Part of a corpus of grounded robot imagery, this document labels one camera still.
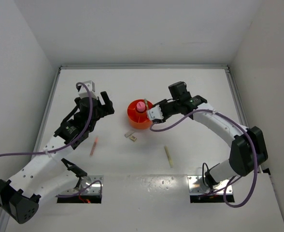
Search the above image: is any pink capped glue bottle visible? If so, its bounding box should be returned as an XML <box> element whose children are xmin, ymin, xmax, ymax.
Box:
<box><xmin>136</xmin><ymin>101</ymin><xmax>146</xmax><ymax>113</ymax></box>

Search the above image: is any green glue stick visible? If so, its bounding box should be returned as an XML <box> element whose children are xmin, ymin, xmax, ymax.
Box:
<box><xmin>143</xmin><ymin>99</ymin><xmax>149</xmax><ymax>111</ymax></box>

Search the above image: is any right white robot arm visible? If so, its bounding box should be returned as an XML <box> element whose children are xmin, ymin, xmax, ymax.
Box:
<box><xmin>147</xmin><ymin>81</ymin><xmax>268</xmax><ymax>189</ymax></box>

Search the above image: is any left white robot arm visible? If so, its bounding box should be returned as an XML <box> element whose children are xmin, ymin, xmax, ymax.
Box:
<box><xmin>0</xmin><ymin>91</ymin><xmax>114</xmax><ymax>224</ymax></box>

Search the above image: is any grey white eraser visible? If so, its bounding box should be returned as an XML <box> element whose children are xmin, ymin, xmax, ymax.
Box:
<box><xmin>124</xmin><ymin>130</ymin><xmax>135</xmax><ymax>138</ymax></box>

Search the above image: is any orange round divided container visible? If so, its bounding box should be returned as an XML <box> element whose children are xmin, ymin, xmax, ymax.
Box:
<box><xmin>127</xmin><ymin>99</ymin><xmax>153</xmax><ymax>130</ymax></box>

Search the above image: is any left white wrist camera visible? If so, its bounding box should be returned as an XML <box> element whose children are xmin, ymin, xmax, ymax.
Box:
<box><xmin>76</xmin><ymin>81</ymin><xmax>97</xmax><ymax>99</ymax></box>

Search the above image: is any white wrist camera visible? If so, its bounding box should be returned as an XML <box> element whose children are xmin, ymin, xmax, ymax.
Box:
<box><xmin>76</xmin><ymin>81</ymin><xmax>97</xmax><ymax>99</ymax></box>
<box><xmin>146</xmin><ymin>105</ymin><xmax>164</xmax><ymax>124</ymax></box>

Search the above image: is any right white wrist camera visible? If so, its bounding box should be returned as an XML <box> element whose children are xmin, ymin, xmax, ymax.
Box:
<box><xmin>146</xmin><ymin>105</ymin><xmax>164</xmax><ymax>124</ymax></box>

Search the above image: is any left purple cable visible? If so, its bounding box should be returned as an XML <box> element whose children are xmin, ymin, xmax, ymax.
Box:
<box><xmin>0</xmin><ymin>82</ymin><xmax>103</xmax><ymax>198</ymax></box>

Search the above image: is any purple cable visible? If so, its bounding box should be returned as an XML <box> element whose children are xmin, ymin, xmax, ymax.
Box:
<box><xmin>149</xmin><ymin>109</ymin><xmax>258</xmax><ymax>208</ymax></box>
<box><xmin>0</xmin><ymin>82</ymin><xmax>103</xmax><ymax>198</ymax></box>

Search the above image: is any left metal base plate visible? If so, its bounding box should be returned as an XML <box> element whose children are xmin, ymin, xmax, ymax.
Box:
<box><xmin>57</xmin><ymin>175</ymin><xmax>103</xmax><ymax>198</ymax></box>

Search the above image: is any metal base plate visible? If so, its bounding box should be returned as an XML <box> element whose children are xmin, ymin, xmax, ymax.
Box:
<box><xmin>57</xmin><ymin>175</ymin><xmax>103</xmax><ymax>198</ymax></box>
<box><xmin>187</xmin><ymin>175</ymin><xmax>228</xmax><ymax>196</ymax></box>

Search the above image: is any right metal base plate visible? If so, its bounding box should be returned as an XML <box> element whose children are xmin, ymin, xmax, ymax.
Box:
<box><xmin>187</xmin><ymin>175</ymin><xmax>228</xmax><ymax>196</ymax></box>

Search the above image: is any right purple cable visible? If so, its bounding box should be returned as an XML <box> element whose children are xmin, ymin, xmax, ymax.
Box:
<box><xmin>149</xmin><ymin>109</ymin><xmax>258</xmax><ymax>208</ymax></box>

